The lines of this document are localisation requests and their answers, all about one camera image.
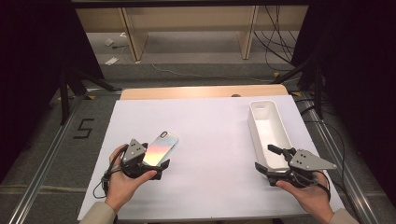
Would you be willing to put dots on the white plastic bin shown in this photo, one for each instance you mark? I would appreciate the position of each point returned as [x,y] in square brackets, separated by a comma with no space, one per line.
[269,130]

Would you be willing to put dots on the white paper scrap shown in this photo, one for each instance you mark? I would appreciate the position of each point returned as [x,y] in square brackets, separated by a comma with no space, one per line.
[109,42]
[111,61]

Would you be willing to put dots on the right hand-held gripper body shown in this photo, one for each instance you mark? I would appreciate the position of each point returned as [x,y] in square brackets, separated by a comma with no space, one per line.
[306,161]

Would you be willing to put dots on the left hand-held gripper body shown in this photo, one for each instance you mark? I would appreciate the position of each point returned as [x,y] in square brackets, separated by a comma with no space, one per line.
[134,152]

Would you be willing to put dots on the person's left hand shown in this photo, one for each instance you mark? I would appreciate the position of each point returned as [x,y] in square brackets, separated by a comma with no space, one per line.
[123,186]

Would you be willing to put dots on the iridescent phone case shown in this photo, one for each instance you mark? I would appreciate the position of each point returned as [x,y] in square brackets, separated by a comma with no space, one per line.
[160,149]

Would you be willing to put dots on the yellow tape piece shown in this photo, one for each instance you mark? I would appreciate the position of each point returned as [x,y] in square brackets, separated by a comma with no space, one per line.
[296,93]
[91,97]
[276,74]

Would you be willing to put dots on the person's right hand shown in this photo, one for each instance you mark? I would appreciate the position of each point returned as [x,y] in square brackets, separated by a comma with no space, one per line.
[311,196]

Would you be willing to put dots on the aluminium floor rail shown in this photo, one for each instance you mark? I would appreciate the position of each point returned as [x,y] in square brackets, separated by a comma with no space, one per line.
[46,158]
[339,161]

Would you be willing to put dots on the light wooden shelf unit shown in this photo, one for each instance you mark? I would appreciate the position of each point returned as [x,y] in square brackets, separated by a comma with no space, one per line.
[193,21]

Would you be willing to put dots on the white foam board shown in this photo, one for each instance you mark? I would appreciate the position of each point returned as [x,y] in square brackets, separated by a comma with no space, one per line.
[205,140]

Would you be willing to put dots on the dark table grommet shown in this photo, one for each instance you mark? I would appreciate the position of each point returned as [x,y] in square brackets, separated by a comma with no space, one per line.
[235,95]

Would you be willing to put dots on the dark curtain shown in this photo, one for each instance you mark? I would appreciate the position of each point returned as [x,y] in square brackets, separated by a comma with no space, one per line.
[28,62]
[364,77]

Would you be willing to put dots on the black metal stand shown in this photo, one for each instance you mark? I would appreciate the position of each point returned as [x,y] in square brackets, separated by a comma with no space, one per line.
[311,77]
[70,90]

